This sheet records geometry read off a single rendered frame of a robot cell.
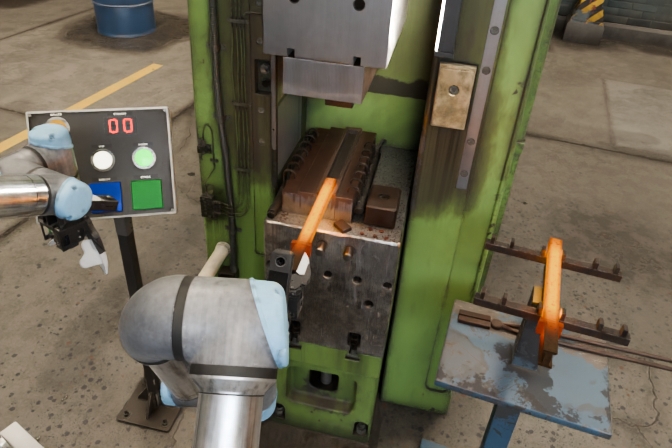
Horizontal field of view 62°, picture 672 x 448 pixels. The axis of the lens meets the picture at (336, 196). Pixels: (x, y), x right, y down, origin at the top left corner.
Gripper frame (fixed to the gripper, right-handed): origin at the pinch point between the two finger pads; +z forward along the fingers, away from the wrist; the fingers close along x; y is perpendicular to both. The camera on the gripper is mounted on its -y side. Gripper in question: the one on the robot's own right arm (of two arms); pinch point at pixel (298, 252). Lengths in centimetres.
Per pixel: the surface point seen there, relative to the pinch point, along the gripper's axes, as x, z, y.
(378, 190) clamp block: 13.4, 36.3, 2.3
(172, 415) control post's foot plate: -50, 17, 99
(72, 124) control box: -63, 13, -17
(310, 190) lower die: -4.6, 29.0, 1.4
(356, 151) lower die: 4, 55, 1
